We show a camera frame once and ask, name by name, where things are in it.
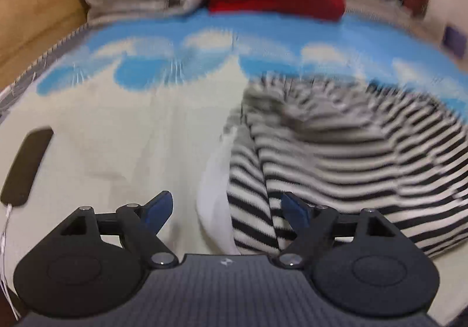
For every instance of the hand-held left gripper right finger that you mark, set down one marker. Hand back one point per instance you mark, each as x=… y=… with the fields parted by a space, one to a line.
x=293 y=208

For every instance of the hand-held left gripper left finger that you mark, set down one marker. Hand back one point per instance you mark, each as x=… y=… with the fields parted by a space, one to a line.
x=161 y=207

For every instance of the black white striped small garment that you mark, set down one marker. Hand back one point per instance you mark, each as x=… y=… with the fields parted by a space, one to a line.
x=329 y=166

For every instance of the blue white printed bedsheet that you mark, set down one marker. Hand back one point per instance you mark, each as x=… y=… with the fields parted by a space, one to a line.
x=139 y=122

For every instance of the black flat phone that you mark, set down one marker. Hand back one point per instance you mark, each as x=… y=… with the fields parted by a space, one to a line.
x=27 y=166

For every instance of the grey quilted mattress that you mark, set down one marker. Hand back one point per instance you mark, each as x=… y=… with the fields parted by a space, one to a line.
x=33 y=64

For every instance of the purple box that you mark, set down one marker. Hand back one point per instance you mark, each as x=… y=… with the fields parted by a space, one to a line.
x=454 y=40

